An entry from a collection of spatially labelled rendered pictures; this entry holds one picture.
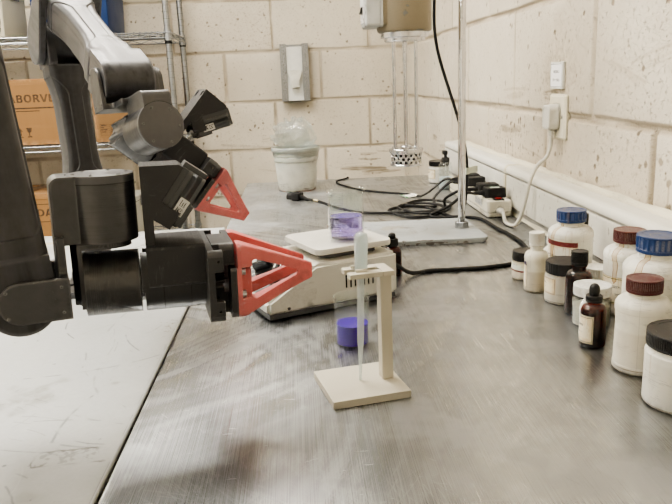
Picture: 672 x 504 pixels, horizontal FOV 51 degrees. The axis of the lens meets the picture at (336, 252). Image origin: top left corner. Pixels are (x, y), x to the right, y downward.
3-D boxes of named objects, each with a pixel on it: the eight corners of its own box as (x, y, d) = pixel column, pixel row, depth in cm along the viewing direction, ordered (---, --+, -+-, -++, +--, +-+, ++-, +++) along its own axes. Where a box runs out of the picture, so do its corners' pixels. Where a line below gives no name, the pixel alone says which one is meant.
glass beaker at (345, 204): (339, 247, 97) (336, 189, 95) (321, 240, 102) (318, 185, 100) (376, 241, 100) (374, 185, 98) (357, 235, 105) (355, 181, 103)
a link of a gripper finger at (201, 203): (248, 193, 104) (198, 154, 100) (266, 199, 98) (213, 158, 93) (222, 230, 103) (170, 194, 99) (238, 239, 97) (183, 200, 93)
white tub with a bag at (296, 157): (266, 192, 203) (261, 117, 198) (283, 185, 217) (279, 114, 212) (313, 193, 199) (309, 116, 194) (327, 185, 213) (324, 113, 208)
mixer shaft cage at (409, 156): (391, 167, 136) (388, 32, 130) (387, 163, 142) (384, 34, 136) (426, 166, 136) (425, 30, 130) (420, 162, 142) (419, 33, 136)
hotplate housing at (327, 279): (269, 324, 93) (265, 265, 91) (236, 299, 104) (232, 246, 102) (411, 295, 103) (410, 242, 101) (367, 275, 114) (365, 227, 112)
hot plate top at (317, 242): (317, 256, 95) (316, 250, 95) (282, 240, 105) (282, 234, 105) (393, 244, 100) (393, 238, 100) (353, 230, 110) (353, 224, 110)
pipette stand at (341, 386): (333, 410, 68) (328, 282, 65) (313, 378, 75) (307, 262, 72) (411, 397, 70) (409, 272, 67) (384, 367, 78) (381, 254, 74)
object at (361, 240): (353, 275, 70) (355, 232, 69) (366, 274, 70) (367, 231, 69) (355, 278, 69) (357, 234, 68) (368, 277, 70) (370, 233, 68)
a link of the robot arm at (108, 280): (149, 229, 66) (71, 234, 64) (151, 241, 61) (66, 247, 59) (155, 299, 68) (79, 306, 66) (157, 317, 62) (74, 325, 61)
